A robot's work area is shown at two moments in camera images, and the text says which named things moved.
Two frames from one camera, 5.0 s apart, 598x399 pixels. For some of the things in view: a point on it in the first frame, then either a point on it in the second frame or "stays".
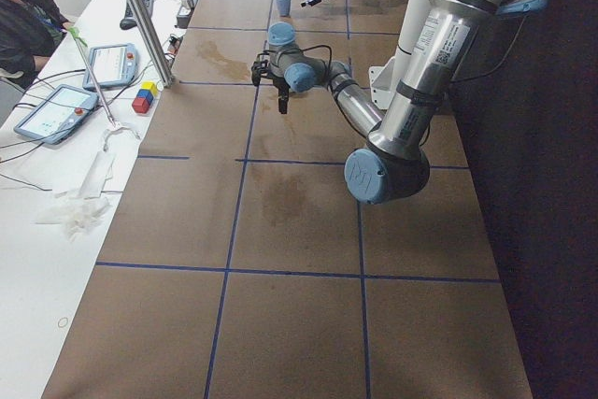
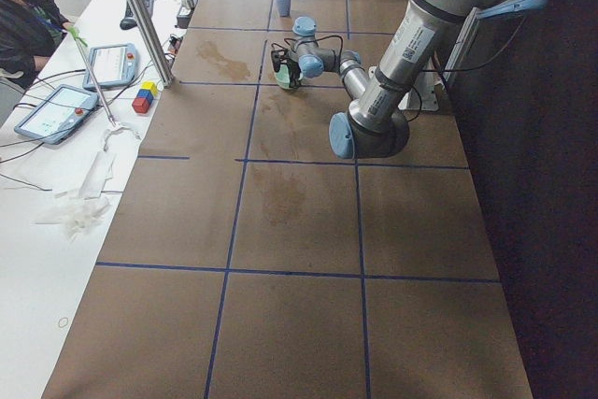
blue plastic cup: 283,1 stays
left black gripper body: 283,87 to 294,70
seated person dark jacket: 31,26 stays
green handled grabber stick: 76,35 stays
